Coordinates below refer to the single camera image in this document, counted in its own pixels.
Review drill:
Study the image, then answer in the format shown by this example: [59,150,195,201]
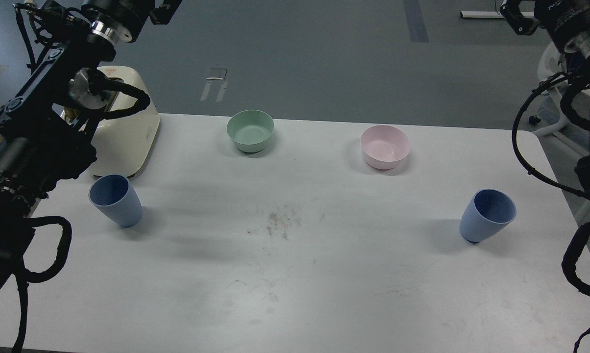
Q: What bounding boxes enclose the pink bowl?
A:
[360,125,411,170]

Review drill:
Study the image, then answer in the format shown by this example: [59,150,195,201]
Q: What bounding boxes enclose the white office chair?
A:
[533,43,590,156]

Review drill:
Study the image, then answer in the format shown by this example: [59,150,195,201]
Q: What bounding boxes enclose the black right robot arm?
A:
[499,0,590,201]

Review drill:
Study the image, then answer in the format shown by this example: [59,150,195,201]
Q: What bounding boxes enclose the cream toaster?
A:
[69,69,160,178]

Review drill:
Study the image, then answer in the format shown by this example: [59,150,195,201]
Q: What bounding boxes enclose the green bowl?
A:
[226,110,275,153]

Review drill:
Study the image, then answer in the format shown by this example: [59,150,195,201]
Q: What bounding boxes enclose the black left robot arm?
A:
[0,0,181,353]

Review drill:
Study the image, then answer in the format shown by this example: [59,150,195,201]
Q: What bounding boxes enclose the blue cup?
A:
[88,174,143,227]
[459,189,517,243]

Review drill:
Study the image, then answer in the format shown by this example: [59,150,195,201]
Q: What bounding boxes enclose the white floor bar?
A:
[459,10,505,20]

